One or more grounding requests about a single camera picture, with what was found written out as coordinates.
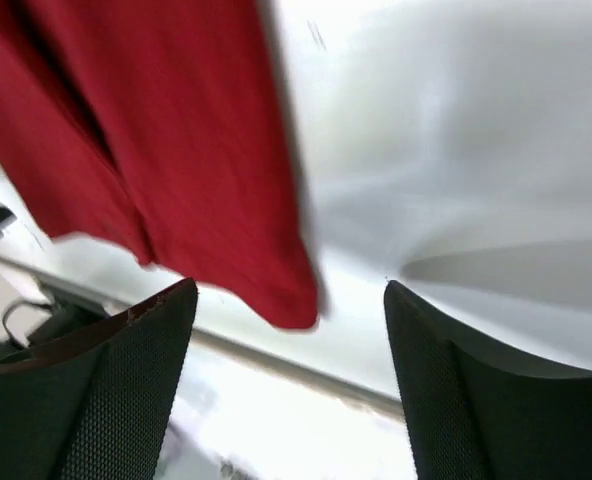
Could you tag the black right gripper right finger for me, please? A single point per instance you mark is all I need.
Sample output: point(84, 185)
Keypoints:
point(478, 408)

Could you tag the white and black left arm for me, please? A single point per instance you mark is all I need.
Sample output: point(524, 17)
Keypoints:
point(30, 315)

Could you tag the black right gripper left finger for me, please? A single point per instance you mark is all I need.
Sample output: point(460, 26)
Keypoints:
point(91, 399)

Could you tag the dark red t-shirt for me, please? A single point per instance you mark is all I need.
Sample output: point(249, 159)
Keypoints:
point(157, 126)

